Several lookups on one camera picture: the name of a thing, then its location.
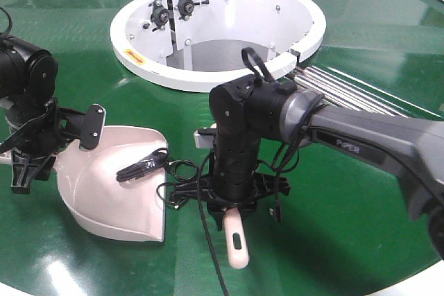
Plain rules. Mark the orange warning sticker front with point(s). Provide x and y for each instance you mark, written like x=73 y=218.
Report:
x=135 y=57

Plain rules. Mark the white central ring housing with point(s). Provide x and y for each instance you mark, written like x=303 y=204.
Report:
x=205 y=51

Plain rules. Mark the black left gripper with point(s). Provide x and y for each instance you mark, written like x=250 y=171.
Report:
x=40 y=137

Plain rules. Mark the pink plastic dustpan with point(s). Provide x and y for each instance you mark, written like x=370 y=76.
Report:
x=87 y=182

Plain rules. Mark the right steel conveyor rollers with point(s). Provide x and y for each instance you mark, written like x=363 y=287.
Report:
x=343 y=90

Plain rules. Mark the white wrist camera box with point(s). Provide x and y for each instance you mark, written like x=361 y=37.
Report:
x=204 y=138

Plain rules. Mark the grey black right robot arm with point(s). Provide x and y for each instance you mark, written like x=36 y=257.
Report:
x=261 y=124

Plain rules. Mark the pink hand broom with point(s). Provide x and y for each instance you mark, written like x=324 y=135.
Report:
x=236 y=240

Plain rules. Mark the left black bearing mount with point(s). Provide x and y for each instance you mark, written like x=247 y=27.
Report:
x=160 y=15

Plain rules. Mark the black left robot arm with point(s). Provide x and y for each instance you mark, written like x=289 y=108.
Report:
x=28 y=80

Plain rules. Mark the right black bearing mount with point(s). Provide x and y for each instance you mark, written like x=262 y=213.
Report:
x=186 y=7

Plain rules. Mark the black bearing mount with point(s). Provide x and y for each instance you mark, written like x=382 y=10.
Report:
x=160 y=15
x=186 y=7

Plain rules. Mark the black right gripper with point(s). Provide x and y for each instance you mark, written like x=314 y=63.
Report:
x=241 y=195

